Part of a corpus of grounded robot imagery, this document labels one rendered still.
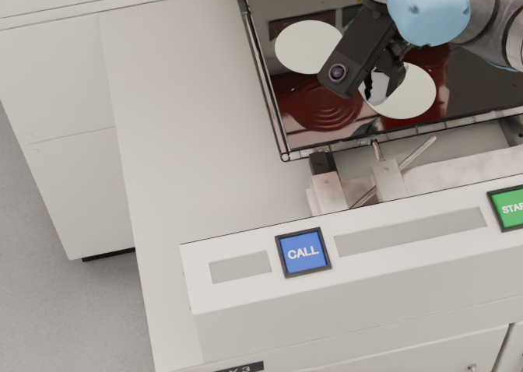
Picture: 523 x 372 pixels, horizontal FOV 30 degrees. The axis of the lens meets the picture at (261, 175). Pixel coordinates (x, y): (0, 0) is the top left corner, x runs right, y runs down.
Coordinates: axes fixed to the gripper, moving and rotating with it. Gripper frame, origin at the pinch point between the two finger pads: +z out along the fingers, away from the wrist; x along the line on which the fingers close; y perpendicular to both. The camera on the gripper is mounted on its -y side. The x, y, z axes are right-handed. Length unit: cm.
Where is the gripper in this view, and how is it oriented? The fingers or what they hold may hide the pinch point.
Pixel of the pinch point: (369, 100)
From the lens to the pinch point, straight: 129.8
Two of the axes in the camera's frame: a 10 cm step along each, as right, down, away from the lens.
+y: 6.8, -6.2, 3.8
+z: 0.4, 5.5, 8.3
